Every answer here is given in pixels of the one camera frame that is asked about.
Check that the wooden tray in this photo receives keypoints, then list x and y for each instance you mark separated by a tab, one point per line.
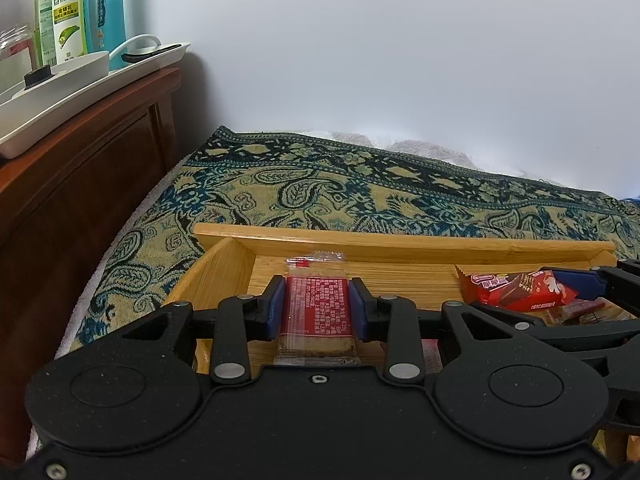
400	270

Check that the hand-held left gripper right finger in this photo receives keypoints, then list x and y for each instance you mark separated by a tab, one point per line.
358	310

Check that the wooden headboard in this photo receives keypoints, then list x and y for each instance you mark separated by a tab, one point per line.
75	185

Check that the green and white bottle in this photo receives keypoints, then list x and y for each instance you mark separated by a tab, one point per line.
69	15

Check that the teal bottle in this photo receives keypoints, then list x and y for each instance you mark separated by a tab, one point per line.
112	10

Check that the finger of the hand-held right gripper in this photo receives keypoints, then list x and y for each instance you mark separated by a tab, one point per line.
590	335
585	284

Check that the red wafer bar packet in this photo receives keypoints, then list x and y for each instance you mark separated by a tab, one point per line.
515	287

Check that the black flat item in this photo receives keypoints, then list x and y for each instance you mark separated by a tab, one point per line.
150	54

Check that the white plastic tray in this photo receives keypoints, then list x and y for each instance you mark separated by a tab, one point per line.
75	100

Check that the black round knob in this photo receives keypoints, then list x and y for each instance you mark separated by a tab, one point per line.
38	77

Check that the white fluffy sheet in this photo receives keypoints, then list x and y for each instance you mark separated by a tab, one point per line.
400	147

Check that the paisley blanket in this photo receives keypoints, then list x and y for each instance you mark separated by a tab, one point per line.
350	195

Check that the clear red label biscuit packet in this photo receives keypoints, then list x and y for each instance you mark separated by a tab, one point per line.
317	310

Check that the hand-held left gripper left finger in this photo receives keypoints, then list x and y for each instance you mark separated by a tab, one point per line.
275	310

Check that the pale green bottle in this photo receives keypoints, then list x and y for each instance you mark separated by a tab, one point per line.
45	25

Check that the glass jar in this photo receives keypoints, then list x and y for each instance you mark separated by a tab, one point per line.
15	57

